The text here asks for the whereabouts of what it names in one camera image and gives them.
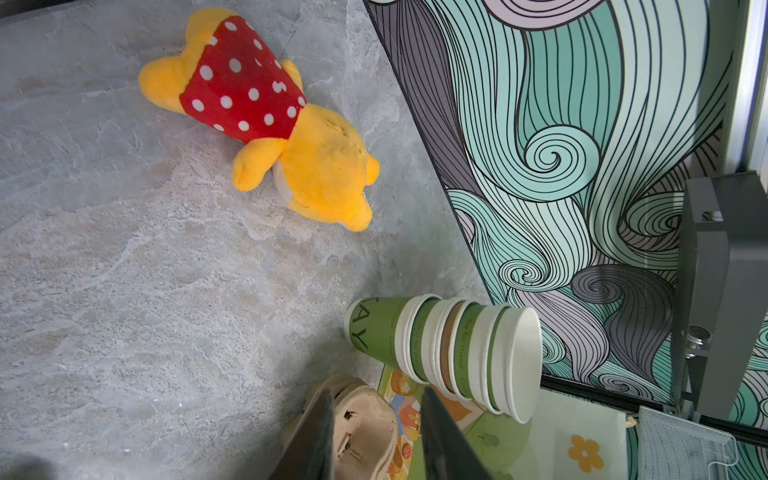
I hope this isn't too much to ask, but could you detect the yellow bear plush toy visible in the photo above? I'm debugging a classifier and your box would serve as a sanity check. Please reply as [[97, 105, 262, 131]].
[[138, 8, 380, 232]]

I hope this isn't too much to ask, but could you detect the stack of pulp cup carriers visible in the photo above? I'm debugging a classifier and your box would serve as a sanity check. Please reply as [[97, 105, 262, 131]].
[[281, 373, 399, 479]]

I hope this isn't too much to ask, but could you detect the clear acrylic wall holder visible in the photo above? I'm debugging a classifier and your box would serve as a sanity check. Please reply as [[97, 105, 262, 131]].
[[637, 407, 739, 480]]

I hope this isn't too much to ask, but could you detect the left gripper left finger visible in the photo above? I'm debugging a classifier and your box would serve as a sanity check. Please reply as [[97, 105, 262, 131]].
[[268, 390, 334, 480]]

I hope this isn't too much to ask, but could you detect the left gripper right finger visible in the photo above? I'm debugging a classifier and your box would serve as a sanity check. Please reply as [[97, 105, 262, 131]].
[[421, 387, 492, 480]]

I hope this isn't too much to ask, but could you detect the black wall shelf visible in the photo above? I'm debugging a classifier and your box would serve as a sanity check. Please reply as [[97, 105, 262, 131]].
[[671, 171, 767, 420]]

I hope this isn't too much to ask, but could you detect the white paper takeout bag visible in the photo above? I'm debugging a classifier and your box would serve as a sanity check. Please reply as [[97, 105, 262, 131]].
[[378, 367, 637, 479]]

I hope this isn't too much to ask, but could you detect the stack of paper cups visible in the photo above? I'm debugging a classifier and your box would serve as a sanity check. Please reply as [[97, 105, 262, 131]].
[[343, 294, 543, 423]]

